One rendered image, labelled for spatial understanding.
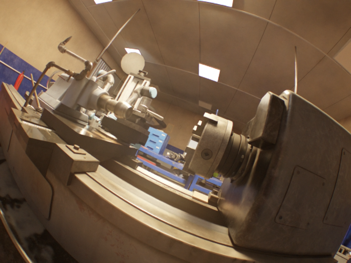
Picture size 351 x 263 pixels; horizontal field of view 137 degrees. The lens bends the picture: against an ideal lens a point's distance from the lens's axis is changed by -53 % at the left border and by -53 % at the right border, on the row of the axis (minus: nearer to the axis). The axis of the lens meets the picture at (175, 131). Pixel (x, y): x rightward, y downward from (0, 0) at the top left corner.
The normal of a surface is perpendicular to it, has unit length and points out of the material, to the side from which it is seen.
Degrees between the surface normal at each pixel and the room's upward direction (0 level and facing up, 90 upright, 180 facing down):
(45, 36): 90
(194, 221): 48
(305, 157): 90
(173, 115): 90
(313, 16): 180
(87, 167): 90
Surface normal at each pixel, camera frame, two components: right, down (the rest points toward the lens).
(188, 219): 0.17, -0.75
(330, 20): -0.40, 0.91
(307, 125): -0.14, -0.20
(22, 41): 0.90, 0.37
